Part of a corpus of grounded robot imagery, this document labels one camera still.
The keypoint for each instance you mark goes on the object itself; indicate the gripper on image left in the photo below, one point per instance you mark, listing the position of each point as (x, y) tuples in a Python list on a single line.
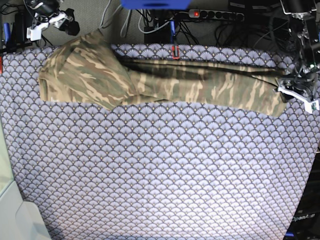
[(64, 20)]

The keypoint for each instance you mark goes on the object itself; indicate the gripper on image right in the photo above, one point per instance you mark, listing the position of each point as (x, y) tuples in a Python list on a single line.
[(303, 86)]

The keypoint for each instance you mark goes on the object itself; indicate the camouflage T-shirt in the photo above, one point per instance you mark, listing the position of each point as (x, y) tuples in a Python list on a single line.
[(86, 70)]

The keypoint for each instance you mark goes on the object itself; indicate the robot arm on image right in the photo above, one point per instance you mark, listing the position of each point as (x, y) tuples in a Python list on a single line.
[(303, 27)]

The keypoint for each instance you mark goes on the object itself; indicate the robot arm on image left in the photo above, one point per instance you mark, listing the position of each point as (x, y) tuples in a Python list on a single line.
[(42, 6)]

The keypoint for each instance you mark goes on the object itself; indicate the black power adapter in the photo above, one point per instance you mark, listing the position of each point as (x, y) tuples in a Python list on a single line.
[(22, 20)]

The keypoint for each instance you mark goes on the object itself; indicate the black box under table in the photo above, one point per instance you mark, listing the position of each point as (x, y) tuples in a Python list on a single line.
[(162, 36)]

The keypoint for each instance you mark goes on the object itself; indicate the black power strip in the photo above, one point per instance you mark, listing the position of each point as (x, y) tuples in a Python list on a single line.
[(216, 15)]

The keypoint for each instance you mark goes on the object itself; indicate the red and black clamp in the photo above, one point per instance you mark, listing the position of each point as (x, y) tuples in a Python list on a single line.
[(175, 52)]

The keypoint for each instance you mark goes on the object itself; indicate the black OpenArm case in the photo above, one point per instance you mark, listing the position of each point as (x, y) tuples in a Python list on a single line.
[(305, 224)]

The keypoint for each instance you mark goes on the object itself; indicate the purple fan-pattern tablecloth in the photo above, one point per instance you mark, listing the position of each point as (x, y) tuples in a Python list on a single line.
[(153, 171)]

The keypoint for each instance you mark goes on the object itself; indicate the white plastic bin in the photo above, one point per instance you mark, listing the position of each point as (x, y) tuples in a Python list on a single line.
[(19, 219)]

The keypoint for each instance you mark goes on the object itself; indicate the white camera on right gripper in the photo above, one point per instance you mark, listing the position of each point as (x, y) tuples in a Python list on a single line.
[(33, 34)]

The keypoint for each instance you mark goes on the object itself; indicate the blue plastic mount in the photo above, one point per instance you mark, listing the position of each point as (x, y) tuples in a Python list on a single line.
[(155, 4)]

